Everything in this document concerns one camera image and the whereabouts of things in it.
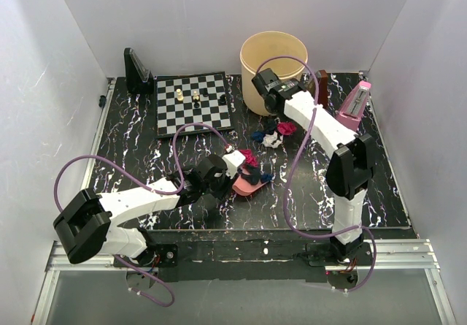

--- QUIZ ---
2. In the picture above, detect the pink plastic dustpan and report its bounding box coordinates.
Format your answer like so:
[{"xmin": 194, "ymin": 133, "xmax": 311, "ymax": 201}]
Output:
[{"xmin": 232, "ymin": 175, "xmax": 266, "ymax": 196}]

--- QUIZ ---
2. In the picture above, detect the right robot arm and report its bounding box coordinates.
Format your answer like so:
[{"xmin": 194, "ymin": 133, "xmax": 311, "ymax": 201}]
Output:
[{"xmin": 252, "ymin": 68, "xmax": 376, "ymax": 265}]

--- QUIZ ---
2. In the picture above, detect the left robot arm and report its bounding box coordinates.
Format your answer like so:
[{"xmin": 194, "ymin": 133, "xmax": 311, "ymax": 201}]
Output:
[{"xmin": 53, "ymin": 150, "xmax": 245, "ymax": 267}]

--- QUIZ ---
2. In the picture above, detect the blue paper scrap front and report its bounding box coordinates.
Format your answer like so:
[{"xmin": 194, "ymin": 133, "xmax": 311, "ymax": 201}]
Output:
[{"xmin": 260, "ymin": 173, "xmax": 273, "ymax": 183}]

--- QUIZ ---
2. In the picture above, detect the dark blue paper scrap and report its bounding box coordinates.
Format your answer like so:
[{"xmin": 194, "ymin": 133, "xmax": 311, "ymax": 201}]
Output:
[{"xmin": 251, "ymin": 131, "xmax": 265, "ymax": 142}]

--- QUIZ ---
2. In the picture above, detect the white twisted paper scrap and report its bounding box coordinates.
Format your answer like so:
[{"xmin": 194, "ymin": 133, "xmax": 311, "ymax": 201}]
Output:
[{"xmin": 262, "ymin": 132, "xmax": 283, "ymax": 148}]

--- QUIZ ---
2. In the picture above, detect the black paper scrap centre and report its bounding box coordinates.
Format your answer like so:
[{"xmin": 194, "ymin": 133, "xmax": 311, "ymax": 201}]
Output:
[{"xmin": 263, "ymin": 118, "xmax": 277, "ymax": 135}]

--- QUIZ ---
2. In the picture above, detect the magenta paper scrap right edge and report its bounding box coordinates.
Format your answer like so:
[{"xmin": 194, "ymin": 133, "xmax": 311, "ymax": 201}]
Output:
[{"xmin": 277, "ymin": 122, "xmax": 296, "ymax": 136}]

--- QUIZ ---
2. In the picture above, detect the black white chessboard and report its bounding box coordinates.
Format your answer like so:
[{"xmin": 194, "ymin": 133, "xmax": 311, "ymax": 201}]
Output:
[{"xmin": 154, "ymin": 72, "xmax": 234, "ymax": 139}]

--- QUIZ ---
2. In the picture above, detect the white chess piece left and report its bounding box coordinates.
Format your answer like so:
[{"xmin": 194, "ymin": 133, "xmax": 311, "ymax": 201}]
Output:
[{"xmin": 176, "ymin": 88, "xmax": 184, "ymax": 103}]

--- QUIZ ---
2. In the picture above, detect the black metronome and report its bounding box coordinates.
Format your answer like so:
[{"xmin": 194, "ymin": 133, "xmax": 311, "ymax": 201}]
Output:
[{"xmin": 123, "ymin": 47, "xmax": 154, "ymax": 95}]

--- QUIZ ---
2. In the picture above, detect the beige plastic bucket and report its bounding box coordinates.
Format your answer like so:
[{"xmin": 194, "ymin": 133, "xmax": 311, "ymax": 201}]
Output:
[{"xmin": 239, "ymin": 31, "xmax": 309, "ymax": 116}]

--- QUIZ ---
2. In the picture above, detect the pink metronome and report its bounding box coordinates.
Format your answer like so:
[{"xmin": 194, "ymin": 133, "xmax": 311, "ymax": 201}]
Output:
[{"xmin": 336, "ymin": 80, "xmax": 371, "ymax": 131}]

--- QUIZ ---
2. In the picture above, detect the brown metronome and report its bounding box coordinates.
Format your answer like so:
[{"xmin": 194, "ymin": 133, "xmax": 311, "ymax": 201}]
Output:
[{"xmin": 301, "ymin": 69, "xmax": 328, "ymax": 109}]

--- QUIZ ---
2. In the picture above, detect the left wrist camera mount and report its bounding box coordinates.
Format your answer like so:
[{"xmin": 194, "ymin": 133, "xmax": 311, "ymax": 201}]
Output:
[{"xmin": 222, "ymin": 145, "xmax": 246, "ymax": 178}]

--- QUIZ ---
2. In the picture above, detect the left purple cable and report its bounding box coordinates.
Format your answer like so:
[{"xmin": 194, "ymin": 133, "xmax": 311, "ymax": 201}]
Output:
[{"xmin": 53, "ymin": 122, "xmax": 234, "ymax": 307}]

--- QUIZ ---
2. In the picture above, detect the purple cable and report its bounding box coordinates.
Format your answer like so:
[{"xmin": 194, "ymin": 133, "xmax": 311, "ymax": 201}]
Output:
[
  {"xmin": 53, "ymin": 122, "xmax": 234, "ymax": 307},
  {"xmin": 255, "ymin": 56, "xmax": 377, "ymax": 292}
]

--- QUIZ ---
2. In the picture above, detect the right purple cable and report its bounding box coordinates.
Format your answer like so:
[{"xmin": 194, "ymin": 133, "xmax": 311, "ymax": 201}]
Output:
[{"xmin": 255, "ymin": 56, "xmax": 377, "ymax": 292}]

